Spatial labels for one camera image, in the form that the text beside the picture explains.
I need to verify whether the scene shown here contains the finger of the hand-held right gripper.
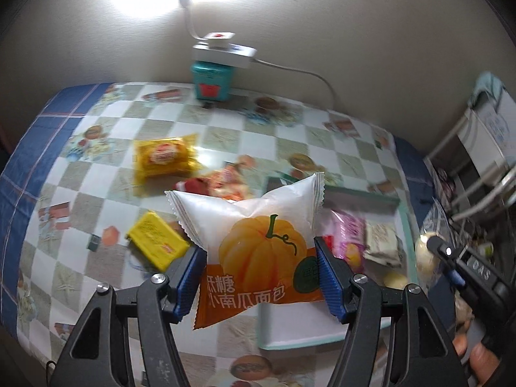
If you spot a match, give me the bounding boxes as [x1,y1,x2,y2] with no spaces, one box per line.
[427,237,464,291]

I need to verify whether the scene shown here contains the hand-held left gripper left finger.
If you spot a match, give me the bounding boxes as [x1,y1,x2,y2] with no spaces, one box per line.
[50,246,207,387]

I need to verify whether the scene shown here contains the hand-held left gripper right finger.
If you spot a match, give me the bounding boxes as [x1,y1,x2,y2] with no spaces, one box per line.
[314,237,470,387]

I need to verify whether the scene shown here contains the purple swiss roll packet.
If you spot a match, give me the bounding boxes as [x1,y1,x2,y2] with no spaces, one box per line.
[330,210,368,272]

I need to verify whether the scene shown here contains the white teal-rimmed tray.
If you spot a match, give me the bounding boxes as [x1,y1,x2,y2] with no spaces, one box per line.
[257,175,414,351]

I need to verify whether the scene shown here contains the orange white pumpkin bread packet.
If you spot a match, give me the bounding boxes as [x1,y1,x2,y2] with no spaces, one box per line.
[164,171,326,331]

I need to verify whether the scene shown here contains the person's right hand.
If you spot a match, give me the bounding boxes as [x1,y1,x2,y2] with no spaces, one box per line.
[453,332,504,387]

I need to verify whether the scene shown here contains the yellow snack packet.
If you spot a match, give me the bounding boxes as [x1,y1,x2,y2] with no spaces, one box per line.
[126,210,191,273]
[133,133,200,185]

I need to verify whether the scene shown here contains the white grey snack packet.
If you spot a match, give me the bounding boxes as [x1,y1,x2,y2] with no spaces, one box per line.
[364,223,406,267]

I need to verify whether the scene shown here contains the white metal rack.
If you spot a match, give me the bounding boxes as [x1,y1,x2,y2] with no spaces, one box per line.
[425,105,516,226]

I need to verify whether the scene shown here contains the red snack packet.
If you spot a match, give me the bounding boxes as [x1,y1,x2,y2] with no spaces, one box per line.
[173,163,254,203]

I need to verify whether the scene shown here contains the checkered printed tablecloth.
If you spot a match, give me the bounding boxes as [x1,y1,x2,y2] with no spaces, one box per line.
[16,82,416,387]

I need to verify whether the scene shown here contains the white cardboard box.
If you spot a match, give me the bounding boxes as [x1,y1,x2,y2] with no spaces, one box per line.
[470,89,516,174]

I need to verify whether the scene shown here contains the teal cloth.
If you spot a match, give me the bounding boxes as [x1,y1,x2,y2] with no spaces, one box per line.
[471,72,507,107]

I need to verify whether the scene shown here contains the teal box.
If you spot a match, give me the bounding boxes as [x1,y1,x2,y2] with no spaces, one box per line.
[189,60,235,103]

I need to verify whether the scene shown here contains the blue plaid cloth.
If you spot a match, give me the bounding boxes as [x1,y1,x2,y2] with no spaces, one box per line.
[0,84,115,333]

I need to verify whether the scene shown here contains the white plug adapter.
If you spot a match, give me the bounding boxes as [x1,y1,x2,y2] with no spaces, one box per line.
[203,31,235,49]

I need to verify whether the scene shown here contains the white gooseneck lamp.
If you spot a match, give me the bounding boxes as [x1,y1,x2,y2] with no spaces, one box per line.
[178,0,207,45]

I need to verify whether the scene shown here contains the white power cable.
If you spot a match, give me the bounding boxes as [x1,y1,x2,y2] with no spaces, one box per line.
[252,57,338,107]

